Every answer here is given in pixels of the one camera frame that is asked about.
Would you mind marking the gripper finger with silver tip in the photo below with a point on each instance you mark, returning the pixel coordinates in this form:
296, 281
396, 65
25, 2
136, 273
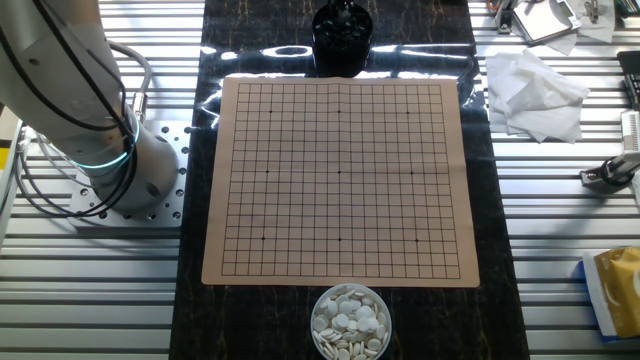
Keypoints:
334, 9
348, 9

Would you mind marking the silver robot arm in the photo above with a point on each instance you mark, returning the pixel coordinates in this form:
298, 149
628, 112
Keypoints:
50, 75

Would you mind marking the tan go board mat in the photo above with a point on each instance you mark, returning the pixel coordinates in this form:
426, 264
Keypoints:
340, 200

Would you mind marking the black bowl of black stones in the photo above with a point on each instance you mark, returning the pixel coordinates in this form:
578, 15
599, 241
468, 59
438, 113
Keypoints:
342, 50

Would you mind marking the pile of white tissues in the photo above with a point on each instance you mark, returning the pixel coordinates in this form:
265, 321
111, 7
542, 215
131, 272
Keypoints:
535, 100

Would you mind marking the white tissue sheet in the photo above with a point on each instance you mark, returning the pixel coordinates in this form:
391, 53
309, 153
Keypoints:
600, 30

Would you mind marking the black keyboard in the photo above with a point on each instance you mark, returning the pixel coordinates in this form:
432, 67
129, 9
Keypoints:
632, 65

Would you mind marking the black and silver tool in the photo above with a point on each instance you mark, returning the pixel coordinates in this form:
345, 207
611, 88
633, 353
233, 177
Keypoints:
607, 175

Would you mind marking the white bowl of white stones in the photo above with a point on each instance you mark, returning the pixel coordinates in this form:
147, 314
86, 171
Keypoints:
350, 325

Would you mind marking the black marble pattern mat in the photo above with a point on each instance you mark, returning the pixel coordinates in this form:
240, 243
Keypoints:
200, 320

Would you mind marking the colourful block pattern cloth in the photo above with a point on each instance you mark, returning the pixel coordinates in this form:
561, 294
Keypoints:
3, 156

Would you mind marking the yellow tissue pack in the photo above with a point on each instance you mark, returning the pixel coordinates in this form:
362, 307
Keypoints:
622, 295

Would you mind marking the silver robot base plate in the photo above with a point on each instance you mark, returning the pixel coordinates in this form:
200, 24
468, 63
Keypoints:
169, 204

